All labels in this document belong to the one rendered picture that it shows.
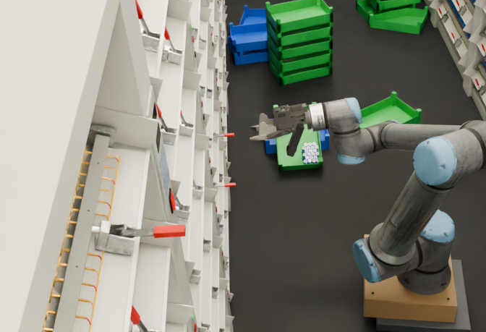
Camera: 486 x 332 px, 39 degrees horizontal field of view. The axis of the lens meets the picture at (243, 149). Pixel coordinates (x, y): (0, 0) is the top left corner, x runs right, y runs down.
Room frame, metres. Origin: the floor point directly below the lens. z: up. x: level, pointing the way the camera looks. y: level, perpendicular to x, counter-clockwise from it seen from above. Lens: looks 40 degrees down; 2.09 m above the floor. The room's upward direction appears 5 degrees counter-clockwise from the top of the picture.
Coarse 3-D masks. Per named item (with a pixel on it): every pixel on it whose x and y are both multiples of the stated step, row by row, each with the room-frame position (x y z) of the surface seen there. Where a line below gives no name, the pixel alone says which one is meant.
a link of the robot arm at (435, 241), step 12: (444, 216) 1.58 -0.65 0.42; (432, 228) 1.52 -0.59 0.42; (444, 228) 1.52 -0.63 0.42; (420, 240) 1.50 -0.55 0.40; (432, 240) 1.49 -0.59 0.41; (444, 240) 1.49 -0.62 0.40; (420, 252) 1.47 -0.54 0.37; (432, 252) 1.48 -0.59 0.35; (444, 252) 1.49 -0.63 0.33; (420, 264) 1.46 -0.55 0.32; (432, 264) 1.48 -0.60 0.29; (444, 264) 1.50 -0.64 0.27
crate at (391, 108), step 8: (392, 96) 2.76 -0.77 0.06; (376, 104) 2.72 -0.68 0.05; (384, 104) 2.74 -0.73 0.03; (392, 104) 2.75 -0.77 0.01; (400, 104) 2.73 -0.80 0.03; (368, 112) 2.70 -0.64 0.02; (376, 112) 2.71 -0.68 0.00; (384, 112) 2.71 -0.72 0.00; (392, 112) 2.70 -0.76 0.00; (400, 112) 2.70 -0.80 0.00; (408, 112) 2.67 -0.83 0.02; (416, 112) 2.60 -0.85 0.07; (368, 120) 2.66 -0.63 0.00; (376, 120) 2.65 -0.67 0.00; (384, 120) 2.64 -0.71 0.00; (400, 120) 2.63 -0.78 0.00; (408, 120) 2.56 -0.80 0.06; (416, 120) 2.59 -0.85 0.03; (360, 128) 2.54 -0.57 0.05
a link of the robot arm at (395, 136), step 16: (368, 128) 1.80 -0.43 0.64; (384, 128) 1.76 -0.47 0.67; (400, 128) 1.69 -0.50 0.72; (416, 128) 1.62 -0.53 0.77; (432, 128) 1.55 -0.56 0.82; (448, 128) 1.50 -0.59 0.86; (480, 128) 1.35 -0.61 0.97; (384, 144) 1.73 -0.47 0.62; (400, 144) 1.65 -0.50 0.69; (416, 144) 1.58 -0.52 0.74
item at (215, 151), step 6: (216, 102) 2.11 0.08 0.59; (216, 108) 2.12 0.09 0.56; (216, 114) 2.09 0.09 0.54; (216, 120) 2.06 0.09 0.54; (216, 126) 2.02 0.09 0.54; (216, 132) 1.98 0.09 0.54; (216, 144) 1.92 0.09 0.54; (216, 150) 1.88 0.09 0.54; (216, 156) 1.85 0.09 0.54; (216, 162) 1.82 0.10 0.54; (216, 174) 1.75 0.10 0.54; (216, 180) 1.72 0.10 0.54; (216, 198) 1.63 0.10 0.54; (216, 204) 1.61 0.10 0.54; (222, 216) 1.51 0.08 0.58
